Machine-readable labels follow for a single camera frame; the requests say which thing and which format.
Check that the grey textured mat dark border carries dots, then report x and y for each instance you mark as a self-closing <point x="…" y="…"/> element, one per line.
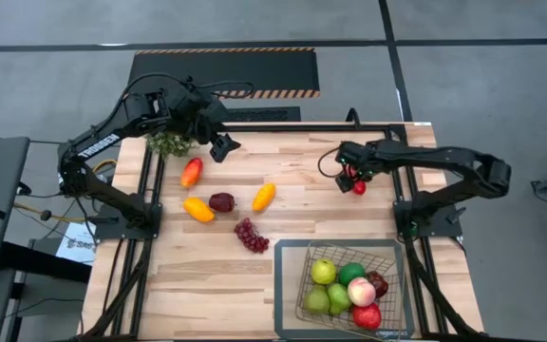
<point x="285" y="294"/>

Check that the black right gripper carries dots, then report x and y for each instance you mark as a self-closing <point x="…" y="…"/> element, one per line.
<point x="355" y="154"/>

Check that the white printed paper sheet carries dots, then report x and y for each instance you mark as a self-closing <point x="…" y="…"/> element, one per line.
<point x="76" y="244"/>

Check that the black hazard striped floor mat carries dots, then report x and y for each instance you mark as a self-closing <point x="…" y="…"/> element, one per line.
<point x="226" y="69"/>

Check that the red orange mango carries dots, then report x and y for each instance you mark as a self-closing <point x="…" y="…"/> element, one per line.
<point x="191" y="172"/>
<point x="359" y="188"/>

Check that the yellow orange mango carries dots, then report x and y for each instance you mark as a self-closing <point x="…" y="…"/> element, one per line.
<point x="264" y="196"/>
<point x="198" y="209"/>

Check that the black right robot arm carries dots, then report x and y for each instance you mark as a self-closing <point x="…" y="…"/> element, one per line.
<point x="444" y="159"/>

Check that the plain black floor mat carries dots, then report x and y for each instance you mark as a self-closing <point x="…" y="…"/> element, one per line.
<point x="264" y="114"/>

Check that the dark maroon apple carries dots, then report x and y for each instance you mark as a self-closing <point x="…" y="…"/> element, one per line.
<point x="221" y="202"/>

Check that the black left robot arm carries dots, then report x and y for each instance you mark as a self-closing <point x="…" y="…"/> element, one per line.
<point x="98" y="142"/>

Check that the potted green plant black pot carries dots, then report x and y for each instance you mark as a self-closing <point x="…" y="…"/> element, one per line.
<point x="169" y="144"/>

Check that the glossy dark red apple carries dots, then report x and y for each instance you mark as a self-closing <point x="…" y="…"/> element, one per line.
<point x="379" y="283"/>

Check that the large red apple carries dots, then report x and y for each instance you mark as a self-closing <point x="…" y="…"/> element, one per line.
<point x="367" y="316"/>

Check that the red grape bunch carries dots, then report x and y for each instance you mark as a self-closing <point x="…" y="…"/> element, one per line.
<point x="252" y="235"/>

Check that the yellow green apple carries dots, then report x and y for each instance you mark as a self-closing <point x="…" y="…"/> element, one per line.
<point x="323" y="271"/>

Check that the dark green lime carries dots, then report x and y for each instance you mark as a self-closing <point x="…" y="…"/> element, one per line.
<point x="351" y="273"/>

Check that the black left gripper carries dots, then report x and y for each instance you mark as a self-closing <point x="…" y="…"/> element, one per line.
<point x="207" y="121"/>

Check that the pink peach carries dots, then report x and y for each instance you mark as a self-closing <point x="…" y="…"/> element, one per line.
<point x="361" y="291"/>

